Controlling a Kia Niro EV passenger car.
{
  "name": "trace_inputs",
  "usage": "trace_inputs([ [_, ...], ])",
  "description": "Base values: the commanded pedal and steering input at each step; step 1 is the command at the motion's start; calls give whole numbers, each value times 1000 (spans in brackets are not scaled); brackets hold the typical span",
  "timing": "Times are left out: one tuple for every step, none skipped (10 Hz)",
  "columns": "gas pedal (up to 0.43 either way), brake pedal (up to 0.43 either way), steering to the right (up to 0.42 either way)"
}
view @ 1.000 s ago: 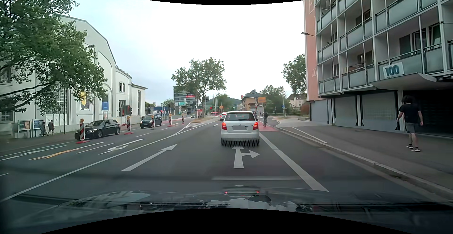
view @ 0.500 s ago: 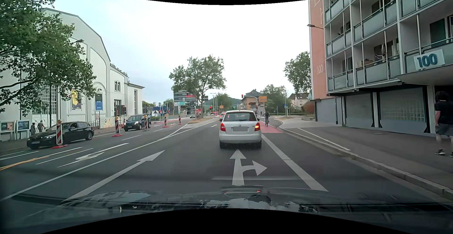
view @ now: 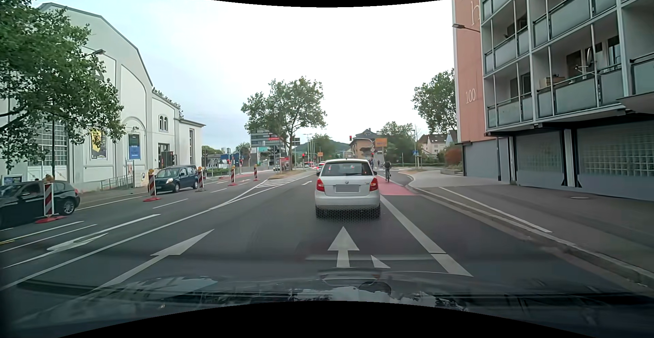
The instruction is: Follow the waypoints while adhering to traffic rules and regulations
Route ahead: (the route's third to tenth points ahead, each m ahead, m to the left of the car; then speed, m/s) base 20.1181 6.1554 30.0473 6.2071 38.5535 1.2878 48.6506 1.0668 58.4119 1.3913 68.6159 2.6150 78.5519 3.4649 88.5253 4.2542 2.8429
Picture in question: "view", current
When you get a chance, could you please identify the traffic light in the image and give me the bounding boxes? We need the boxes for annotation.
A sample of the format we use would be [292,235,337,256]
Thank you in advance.
[349,135,376,161]

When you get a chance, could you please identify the white hatchback car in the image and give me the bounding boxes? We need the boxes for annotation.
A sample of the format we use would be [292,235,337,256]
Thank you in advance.
[314,158,381,220]

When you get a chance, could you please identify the building with orange billboard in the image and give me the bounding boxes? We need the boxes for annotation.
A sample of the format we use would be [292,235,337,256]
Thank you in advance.
[349,128,389,164]

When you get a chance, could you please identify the tall roadside tree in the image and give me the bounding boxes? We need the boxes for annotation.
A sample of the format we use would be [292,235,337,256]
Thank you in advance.
[241,76,328,171]

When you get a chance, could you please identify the group of green trees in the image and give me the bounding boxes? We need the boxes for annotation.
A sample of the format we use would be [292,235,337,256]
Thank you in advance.
[379,121,419,164]

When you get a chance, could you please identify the red cycle lane strip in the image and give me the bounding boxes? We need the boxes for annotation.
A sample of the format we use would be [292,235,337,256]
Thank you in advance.
[377,175,417,197]

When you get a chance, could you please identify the road markings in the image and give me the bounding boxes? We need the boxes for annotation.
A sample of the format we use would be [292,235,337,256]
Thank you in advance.
[0,170,552,292]

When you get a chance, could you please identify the grey asphalt road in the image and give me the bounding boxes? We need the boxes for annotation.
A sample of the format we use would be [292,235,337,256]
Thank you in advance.
[0,167,654,298]

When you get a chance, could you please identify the white house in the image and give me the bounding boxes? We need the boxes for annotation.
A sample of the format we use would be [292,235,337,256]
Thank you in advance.
[417,133,452,157]

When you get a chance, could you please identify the tree behind apartment building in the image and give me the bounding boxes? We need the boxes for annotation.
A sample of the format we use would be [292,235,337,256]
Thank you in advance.
[412,68,457,135]

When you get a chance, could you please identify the car's own bonnet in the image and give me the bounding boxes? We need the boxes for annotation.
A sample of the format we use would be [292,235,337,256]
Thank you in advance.
[10,271,654,337]

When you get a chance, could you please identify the dark blue van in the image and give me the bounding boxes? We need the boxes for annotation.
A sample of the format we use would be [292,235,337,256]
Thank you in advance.
[153,165,199,194]

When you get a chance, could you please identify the white gabled hall building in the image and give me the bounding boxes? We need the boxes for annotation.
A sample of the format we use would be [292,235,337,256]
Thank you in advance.
[0,3,206,193]

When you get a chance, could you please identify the metal railing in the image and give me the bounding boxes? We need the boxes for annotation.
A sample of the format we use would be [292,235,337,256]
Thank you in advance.
[100,174,135,190]

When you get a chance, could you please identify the grey pavement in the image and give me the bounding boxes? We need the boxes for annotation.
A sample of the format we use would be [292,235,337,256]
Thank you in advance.
[404,169,654,283]

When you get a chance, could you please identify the apartment building with balconies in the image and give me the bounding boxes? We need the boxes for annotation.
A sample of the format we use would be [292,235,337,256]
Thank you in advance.
[452,0,654,202]

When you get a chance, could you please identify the row of red-white beacons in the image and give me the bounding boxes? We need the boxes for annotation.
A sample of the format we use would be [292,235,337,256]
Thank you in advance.
[35,163,260,224]

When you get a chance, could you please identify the large leafy tree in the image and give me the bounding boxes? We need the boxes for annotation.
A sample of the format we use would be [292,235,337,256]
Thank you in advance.
[0,0,126,175]

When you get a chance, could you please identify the black car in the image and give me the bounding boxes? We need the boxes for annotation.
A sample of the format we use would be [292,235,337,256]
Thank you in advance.
[0,180,81,229]

